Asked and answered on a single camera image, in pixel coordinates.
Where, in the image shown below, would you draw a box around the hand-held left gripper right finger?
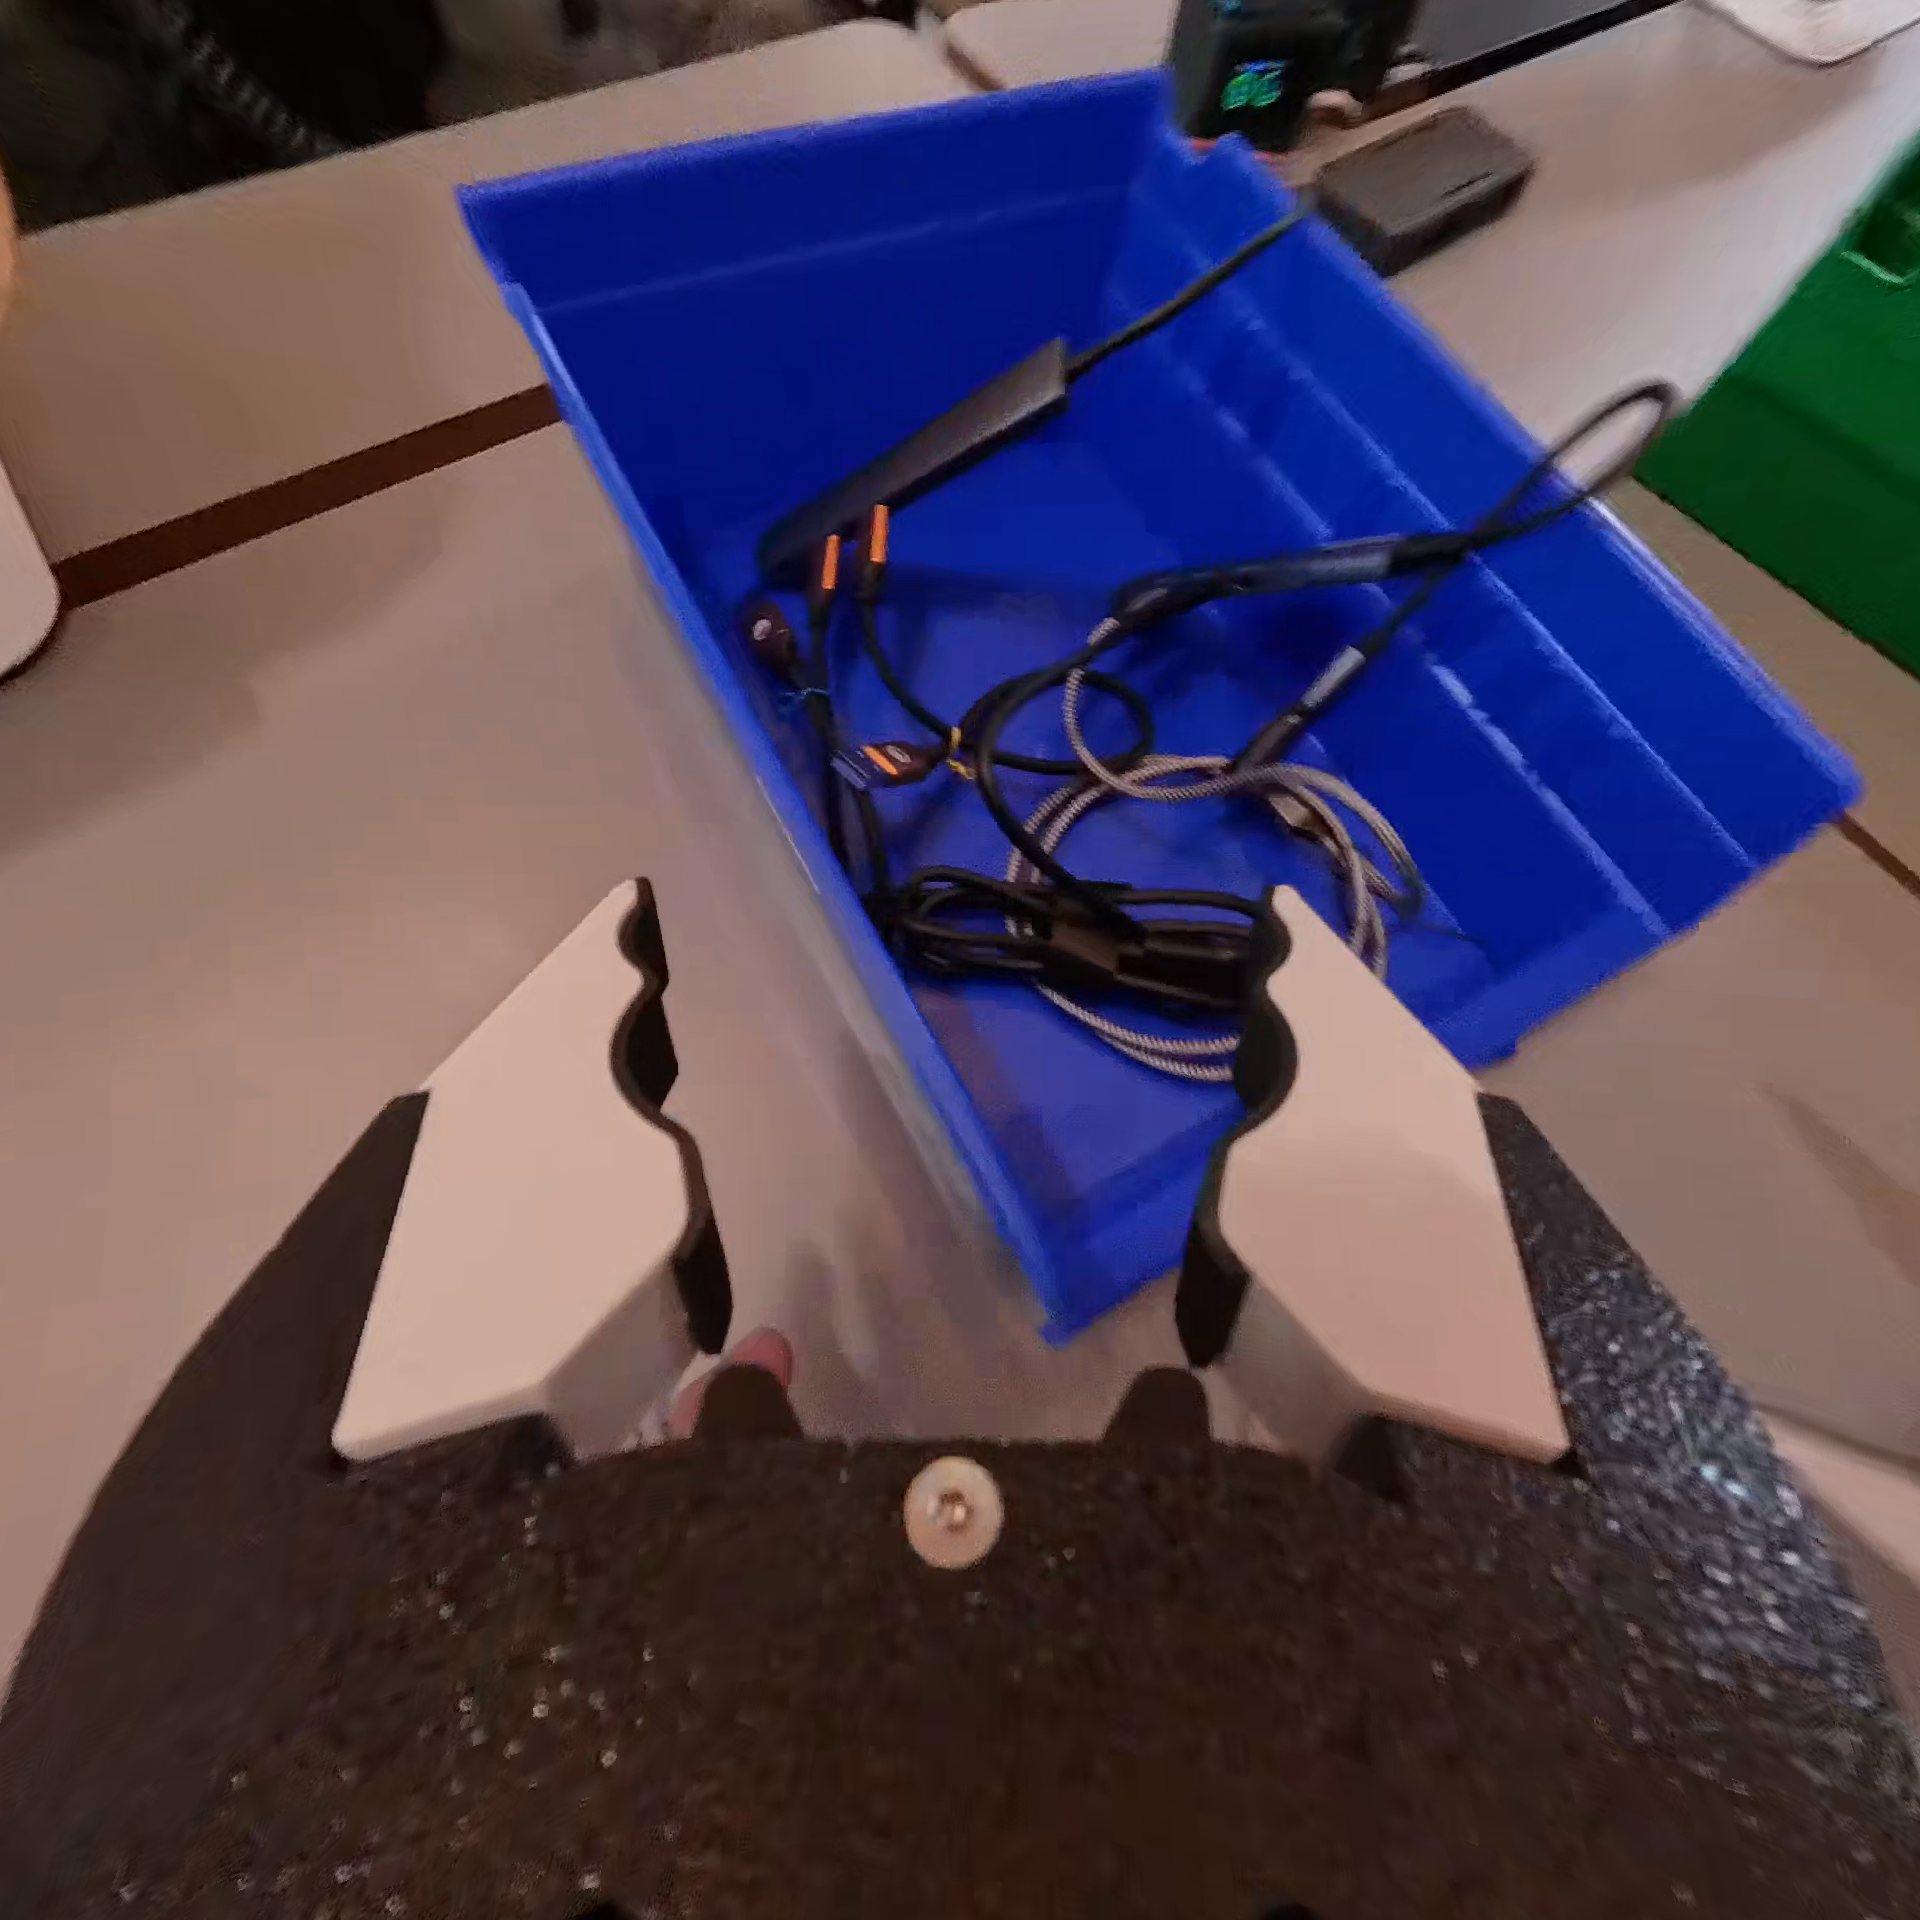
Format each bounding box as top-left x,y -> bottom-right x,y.
1176,885 -> 1578,1473

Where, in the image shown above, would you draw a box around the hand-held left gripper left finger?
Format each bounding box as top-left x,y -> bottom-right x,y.
329,877 -> 737,1473

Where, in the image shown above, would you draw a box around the black usb cable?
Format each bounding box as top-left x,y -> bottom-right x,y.
892,585 -> 1368,1011

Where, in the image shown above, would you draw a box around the grey braided cable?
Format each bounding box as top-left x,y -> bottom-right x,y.
1001,621 -> 1426,1085

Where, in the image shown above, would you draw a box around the grey hub cable adapter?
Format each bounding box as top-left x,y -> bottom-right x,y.
1394,382 -> 1683,602

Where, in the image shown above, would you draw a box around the green plastic bin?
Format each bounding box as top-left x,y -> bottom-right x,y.
1632,150 -> 1920,681

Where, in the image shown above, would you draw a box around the blue plastic bin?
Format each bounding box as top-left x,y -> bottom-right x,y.
455,67 -> 1865,1347

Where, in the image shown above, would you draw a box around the person's left hand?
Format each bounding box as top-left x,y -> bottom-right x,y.
668,1323 -> 800,1445

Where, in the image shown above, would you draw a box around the white stand base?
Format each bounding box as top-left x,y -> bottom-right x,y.
0,458 -> 62,681

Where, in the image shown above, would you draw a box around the dark usb hub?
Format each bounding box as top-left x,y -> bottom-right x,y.
758,201 -> 1321,578

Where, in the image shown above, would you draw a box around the black flat box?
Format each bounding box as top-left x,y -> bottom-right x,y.
1312,106 -> 1537,274

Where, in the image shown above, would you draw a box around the black charger green display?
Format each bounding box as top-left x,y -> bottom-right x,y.
1169,0 -> 1419,153

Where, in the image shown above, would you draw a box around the black cable orange plugs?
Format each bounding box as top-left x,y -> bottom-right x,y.
739,502 -> 993,903

